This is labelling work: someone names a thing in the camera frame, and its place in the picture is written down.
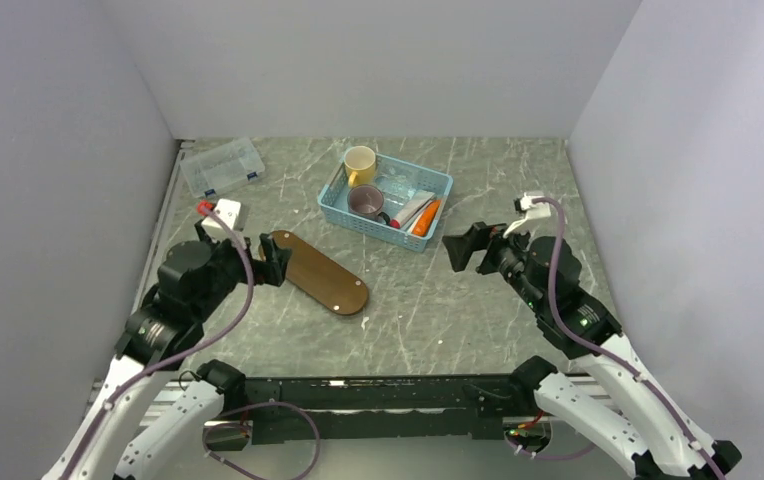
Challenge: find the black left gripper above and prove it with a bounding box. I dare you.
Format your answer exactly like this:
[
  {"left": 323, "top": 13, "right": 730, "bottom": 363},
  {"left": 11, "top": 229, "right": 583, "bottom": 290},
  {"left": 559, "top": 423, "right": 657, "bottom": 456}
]
[{"left": 192, "top": 219, "right": 291, "bottom": 321}]

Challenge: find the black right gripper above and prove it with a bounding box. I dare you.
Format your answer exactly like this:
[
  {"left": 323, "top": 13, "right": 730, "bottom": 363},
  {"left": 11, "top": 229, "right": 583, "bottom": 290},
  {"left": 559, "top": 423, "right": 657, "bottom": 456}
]
[{"left": 442, "top": 217, "right": 547, "bottom": 313}]

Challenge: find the brown oval wooden tray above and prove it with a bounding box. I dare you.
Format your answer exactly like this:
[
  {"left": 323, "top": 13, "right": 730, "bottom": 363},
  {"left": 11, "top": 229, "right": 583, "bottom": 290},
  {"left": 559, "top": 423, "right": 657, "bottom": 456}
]
[{"left": 270, "top": 230, "right": 369, "bottom": 316}]

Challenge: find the light blue plastic basket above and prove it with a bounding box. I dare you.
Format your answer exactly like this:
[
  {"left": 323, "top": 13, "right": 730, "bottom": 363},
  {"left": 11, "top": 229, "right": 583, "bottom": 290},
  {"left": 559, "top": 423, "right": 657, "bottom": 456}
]
[{"left": 317, "top": 153, "right": 454, "bottom": 252}]

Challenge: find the purple mug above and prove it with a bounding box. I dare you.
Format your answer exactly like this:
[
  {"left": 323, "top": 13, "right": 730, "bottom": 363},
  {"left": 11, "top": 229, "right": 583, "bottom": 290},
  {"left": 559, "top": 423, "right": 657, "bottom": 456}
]
[{"left": 347, "top": 184, "right": 390, "bottom": 225}]

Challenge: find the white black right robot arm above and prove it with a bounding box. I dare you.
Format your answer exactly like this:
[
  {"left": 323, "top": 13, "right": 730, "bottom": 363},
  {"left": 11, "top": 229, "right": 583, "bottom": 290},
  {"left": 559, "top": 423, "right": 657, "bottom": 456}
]
[{"left": 442, "top": 222, "right": 743, "bottom": 479}]

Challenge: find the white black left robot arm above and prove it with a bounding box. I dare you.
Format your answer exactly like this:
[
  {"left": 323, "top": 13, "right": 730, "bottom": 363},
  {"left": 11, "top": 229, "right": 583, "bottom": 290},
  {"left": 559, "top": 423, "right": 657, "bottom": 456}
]
[{"left": 45, "top": 233, "right": 291, "bottom": 479}]

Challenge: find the orange toothpaste tube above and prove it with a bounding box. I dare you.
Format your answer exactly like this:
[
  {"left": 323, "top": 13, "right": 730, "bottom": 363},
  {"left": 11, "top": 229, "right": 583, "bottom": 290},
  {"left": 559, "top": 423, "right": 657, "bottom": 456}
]
[{"left": 409, "top": 200, "right": 442, "bottom": 237}]

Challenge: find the clear plastic compartment box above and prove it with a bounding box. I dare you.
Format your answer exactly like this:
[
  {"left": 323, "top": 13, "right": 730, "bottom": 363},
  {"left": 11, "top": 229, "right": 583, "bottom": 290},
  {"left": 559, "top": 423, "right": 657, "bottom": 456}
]
[{"left": 180, "top": 138, "right": 266, "bottom": 198}]

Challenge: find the yellow mug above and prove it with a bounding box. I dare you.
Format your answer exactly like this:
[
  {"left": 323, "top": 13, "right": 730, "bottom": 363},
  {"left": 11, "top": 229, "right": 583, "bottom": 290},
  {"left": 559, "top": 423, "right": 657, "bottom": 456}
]
[{"left": 343, "top": 146, "right": 377, "bottom": 188}]

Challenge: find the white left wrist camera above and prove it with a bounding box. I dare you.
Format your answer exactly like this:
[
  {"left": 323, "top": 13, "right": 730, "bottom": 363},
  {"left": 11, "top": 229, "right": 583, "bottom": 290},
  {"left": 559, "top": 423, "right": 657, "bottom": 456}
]
[{"left": 197, "top": 199, "right": 243, "bottom": 241}]

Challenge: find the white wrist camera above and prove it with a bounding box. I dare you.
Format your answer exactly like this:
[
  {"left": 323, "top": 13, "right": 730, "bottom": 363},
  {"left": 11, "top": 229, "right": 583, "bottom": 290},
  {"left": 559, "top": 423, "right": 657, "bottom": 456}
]
[
  {"left": 502, "top": 191, "right": 551, "bottom": 238},
  {"left": 197, "top": 199, "right": 243, "bottom": 241}
]

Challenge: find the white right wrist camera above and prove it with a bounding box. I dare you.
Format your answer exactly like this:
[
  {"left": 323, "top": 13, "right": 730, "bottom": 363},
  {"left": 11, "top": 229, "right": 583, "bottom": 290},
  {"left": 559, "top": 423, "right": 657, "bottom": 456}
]
[{"left": 502, "top": 191, "right": 551, "bottom": 238}]

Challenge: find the aluminium rail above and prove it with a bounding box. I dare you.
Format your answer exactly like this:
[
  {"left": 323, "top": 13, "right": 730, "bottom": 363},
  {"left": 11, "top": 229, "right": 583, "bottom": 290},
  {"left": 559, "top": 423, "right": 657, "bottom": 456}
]
[{"left": 83, "top": 140, "right": 194, "bottom": 425}]

